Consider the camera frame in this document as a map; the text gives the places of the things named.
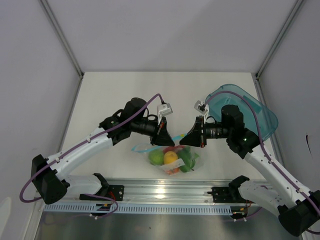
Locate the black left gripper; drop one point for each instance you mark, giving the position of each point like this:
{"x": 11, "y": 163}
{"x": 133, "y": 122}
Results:
{"x": 160, "y": 136}

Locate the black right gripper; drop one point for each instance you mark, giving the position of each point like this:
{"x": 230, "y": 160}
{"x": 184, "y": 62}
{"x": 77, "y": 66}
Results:
{"x": 194, "y": 137}

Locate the dark green toy bell pepper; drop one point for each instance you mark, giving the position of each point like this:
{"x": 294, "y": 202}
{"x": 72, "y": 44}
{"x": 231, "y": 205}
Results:
{"x": 189, "y": 159}

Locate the clear zip bag teal zipper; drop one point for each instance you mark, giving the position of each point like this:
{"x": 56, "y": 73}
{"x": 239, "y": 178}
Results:
{"x": 143, "y": 149}

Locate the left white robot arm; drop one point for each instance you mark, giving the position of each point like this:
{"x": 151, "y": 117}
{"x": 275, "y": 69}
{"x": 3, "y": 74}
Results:
{"x": 51, "y": 176}

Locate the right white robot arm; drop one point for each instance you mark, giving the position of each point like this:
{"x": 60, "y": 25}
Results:
{"x": 294, "y": 204}

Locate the teal plastic tub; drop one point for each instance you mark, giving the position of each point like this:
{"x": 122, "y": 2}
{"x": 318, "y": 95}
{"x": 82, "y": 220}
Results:
{"x": 251, "y": 108}

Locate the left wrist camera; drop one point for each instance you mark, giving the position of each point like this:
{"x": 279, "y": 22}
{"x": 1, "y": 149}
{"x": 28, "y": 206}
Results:
{"x": 164, "y": 109}

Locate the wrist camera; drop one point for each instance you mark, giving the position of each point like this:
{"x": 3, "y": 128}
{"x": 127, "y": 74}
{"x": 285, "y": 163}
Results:
{"x": 202, "y": 108}
{"x": 164, "y": 109}

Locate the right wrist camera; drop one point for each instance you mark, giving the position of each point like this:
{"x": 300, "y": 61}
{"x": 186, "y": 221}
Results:
{"x": 202, "y": 108}

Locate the aluminium mounting rail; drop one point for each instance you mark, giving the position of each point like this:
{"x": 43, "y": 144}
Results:
{"x": 157, "y": 191}

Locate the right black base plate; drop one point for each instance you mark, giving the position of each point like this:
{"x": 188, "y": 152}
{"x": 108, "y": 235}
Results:
{"x": 226, "y": 195}

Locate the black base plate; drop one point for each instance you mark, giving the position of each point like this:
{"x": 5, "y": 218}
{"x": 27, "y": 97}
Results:
{"x": 115, "y": 192}
{"x": 226, "y": 195}

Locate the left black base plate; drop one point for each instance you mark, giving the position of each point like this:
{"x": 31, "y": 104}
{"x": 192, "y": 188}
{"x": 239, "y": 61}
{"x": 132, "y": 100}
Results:
{"x": 115, "y": 192}

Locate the white slotted cable duct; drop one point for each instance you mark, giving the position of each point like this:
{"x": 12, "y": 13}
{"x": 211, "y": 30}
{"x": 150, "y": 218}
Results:
{"x": 133, "y": 208}

